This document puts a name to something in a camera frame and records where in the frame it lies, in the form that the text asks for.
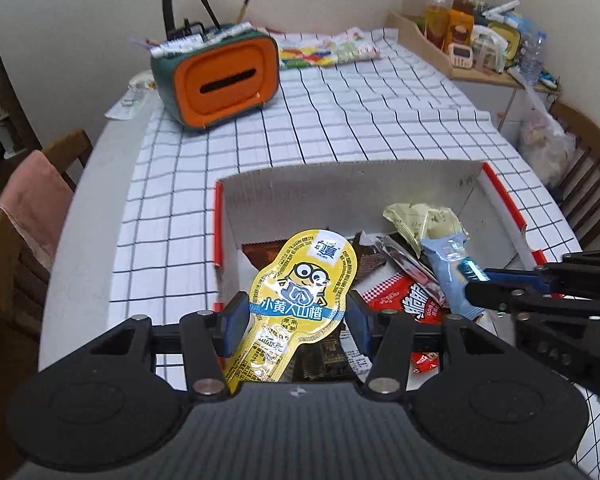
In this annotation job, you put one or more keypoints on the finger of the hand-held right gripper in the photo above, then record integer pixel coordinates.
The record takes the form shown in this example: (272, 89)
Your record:
(520, 277)
(500, 296)

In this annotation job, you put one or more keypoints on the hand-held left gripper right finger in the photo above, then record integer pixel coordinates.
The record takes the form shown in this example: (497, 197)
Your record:
(361, 325)

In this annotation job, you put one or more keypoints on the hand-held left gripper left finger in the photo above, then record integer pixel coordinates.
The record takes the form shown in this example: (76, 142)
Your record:
(234, 325)

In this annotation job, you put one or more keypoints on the dark brown snack packet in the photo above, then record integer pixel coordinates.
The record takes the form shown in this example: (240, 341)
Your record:
(325, 362)

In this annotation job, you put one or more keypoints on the light blue snack packet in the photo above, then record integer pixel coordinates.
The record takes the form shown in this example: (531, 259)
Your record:
(447, 270)

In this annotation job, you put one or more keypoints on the yellow cartoon snack packet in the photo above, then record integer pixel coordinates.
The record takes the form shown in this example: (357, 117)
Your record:
(300, 280)

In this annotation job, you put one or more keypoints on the copper foil snack packet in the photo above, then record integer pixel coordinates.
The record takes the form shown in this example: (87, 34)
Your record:
(260, 252)

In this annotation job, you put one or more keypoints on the silver black bar packet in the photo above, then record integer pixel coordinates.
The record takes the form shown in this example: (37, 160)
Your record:
(405, 260)

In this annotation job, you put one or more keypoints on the cream snack packet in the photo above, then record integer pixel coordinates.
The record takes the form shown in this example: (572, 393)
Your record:
(415, 220)

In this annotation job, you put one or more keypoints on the red cardboard box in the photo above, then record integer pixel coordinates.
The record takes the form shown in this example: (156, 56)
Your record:
(350, 185)

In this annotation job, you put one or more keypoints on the wooden slatted chair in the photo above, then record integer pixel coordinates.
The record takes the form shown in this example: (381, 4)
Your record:
(595, 170)

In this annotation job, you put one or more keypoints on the clear plastic bag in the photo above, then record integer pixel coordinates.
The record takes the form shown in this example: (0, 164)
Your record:
(545, 140)

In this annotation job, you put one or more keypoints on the black white checked tablecloth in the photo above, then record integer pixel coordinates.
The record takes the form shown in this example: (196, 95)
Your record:
(350, 115)

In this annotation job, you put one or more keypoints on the clear water bottle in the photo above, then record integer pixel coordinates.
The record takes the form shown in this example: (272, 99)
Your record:
(532, 55)

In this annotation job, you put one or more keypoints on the wooden chair with towel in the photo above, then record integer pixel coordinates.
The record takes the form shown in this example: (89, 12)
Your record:
(10, 280)

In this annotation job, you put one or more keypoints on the white kitchen timer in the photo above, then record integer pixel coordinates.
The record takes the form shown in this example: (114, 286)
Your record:
(460, 55)

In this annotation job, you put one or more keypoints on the pink towel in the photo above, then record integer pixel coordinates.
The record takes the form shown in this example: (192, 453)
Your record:
(32, 200)

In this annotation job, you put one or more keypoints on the yellow green tissue box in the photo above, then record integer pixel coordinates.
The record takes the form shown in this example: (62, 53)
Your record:
(510, 40)

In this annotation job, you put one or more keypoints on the orange green tissue box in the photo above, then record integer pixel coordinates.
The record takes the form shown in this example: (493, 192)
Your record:
(220, 85)

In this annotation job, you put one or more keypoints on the clear plastic packet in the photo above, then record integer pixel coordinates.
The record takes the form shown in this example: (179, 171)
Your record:
(130, 97)

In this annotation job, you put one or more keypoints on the wooden shelf with bottles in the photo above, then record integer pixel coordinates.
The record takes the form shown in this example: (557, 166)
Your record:
(415, 35)

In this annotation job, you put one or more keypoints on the white tube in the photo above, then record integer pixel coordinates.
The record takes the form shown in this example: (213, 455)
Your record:
(500, 9)

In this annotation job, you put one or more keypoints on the orange juice bottle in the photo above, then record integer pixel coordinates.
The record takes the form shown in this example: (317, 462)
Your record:
(437, 20)

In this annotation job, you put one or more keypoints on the colourful printed packet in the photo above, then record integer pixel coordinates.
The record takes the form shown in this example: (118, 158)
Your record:
(330, 50)

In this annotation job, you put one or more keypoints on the white marker pen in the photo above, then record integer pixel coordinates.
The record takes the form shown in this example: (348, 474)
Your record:
(200, 40)

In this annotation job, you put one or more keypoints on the dark calligraphy brush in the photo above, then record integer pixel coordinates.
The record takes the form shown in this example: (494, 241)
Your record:
(205, 5)

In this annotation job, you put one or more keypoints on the tan calligraphy brush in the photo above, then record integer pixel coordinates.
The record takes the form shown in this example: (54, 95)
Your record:
(246, 2)

